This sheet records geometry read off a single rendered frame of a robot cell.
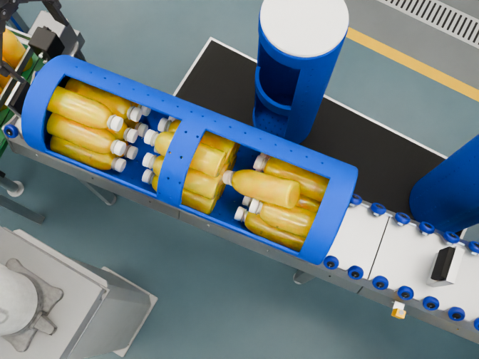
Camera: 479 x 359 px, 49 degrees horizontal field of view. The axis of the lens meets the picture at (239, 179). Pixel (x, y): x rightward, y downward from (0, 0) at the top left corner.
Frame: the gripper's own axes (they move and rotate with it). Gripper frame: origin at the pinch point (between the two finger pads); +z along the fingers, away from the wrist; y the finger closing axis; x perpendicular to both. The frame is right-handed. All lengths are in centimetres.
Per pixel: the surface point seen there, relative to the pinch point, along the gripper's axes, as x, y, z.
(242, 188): 37, -6, 49
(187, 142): 20.9, -7.2, 39.7
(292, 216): 52, -6, 50
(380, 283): 82, -7, 70
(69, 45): -52, -26, 82
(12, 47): -48, -9, 55
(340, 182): 58, -19, 43
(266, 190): 43, -8, 46
